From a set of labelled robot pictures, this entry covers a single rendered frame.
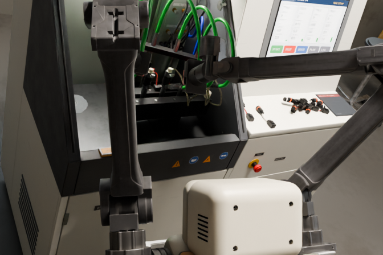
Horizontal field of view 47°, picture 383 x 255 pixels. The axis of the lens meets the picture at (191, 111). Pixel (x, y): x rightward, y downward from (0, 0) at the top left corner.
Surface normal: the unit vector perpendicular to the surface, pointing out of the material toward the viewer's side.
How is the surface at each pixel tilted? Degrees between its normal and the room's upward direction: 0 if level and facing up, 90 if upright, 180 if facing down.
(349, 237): 0
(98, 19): 21
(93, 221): 90
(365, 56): 63
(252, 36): 76
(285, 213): 47
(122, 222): 41
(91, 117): 0
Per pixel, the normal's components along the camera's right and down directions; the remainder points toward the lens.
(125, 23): 0.07, -0.60
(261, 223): 0.44, -0.04
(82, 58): 0.45, 0.64
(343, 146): -0.46, -0.12
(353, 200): 0.30, -0.76
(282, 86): 0.51, 0.44
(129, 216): 0.10, -0.22
